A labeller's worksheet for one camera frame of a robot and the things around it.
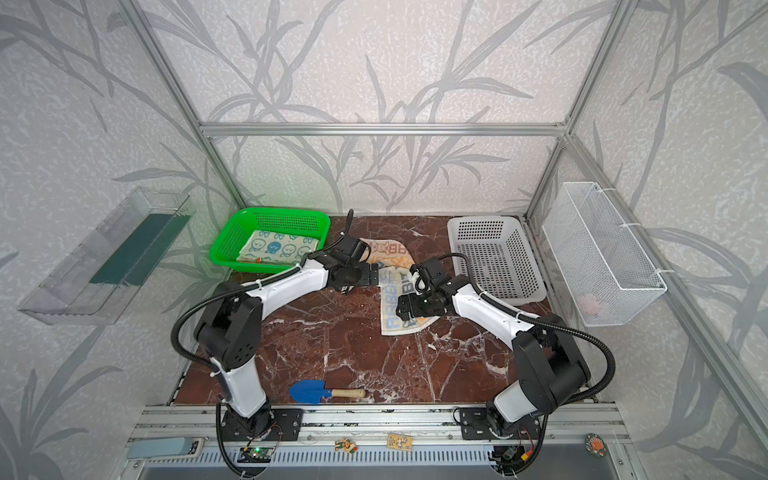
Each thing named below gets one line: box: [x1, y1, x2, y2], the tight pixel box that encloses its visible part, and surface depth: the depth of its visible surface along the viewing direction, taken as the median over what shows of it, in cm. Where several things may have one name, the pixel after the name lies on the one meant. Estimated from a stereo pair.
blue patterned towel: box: [237, 230, 320, 264], surface depth 109 cm
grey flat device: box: [127, 437, 205, 459], surface depth 71 cm
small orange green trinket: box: [334, 438, 359, 454], surface depth 72 cm
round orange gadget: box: [585, 433, 607, 457], surface depth 72 cm
